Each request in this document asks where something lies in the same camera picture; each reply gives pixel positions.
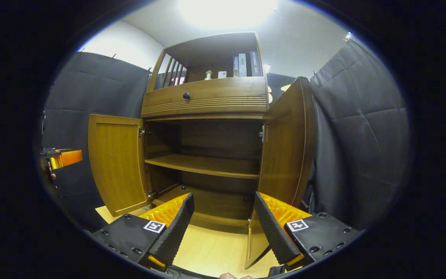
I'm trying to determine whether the wooden shoe cabinet door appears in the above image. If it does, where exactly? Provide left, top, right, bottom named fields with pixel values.
left=87, top=114, right=152, bottom=217
left=244, top=76, right=315, bottom=270

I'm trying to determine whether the wooden cabinet drawer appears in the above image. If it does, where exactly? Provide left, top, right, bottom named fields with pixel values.
left=141, top=77, right=269, bottom=119

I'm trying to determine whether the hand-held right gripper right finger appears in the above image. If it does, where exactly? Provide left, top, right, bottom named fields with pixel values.
left=253, top=191, right=364, bottom=268

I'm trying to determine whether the black backdrop cloth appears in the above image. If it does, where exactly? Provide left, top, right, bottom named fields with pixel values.
left=41, top=39, right=411, bottom=233

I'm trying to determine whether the ceiling light panel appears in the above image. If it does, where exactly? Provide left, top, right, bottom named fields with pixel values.
left=178, top=0, right=280, bottom=29

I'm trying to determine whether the wooden double-door shoe cabinet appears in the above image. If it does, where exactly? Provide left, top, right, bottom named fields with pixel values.
left=141, top=32, right=270, bottom=235

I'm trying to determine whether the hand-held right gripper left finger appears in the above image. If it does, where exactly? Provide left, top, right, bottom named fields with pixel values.
left=91, top=193, right=195, bottom=272

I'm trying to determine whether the wooden inner shelf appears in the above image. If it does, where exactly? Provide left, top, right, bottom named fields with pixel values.
left=145, top=154, right=261, bottom=179

